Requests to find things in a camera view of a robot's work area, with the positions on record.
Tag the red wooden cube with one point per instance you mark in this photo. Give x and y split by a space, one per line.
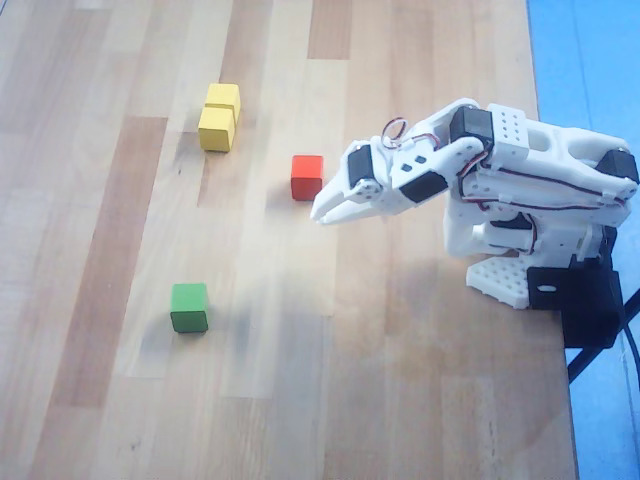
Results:
304 177

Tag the yellow wooden cube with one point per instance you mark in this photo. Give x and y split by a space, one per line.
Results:
224 94
216 130

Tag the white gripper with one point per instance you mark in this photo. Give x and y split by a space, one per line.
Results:
350 192

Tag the black table leg bar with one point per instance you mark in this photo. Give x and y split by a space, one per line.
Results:
585 364

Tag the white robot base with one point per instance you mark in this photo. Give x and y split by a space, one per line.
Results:
500 282

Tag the black table clamp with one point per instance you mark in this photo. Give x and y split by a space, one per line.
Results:
582 305

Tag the green wooden cube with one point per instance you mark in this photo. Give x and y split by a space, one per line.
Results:
189 309

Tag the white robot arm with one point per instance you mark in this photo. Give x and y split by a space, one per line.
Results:
540 185

